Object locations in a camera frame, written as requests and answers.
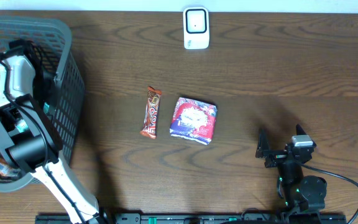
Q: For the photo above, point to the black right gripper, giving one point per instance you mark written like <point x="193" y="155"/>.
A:
<point x="276" y="157"/>

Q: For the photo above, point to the red blue snack packet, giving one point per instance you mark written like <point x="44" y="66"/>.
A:
<point x="193" y="120"/>

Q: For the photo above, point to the orange Top chocolate bar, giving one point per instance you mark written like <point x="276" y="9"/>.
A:
<point x="151" y="113"/>

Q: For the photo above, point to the small orange snack packet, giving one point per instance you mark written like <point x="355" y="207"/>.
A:
<point x="6" y="170"/>

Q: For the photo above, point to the teal white snack packet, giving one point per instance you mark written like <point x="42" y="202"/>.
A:
<point x="22" y="126"/>

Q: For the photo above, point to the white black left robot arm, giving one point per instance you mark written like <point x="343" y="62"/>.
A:
<point x="29" y="142"/>

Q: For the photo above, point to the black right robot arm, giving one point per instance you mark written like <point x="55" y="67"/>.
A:
<point x="302" y="194"/>

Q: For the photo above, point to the dark grey plastic basket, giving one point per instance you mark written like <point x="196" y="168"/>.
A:
<point x="65" y="99"/>

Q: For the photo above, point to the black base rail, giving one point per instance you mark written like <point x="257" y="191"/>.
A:
<point x="252" y="217"/>

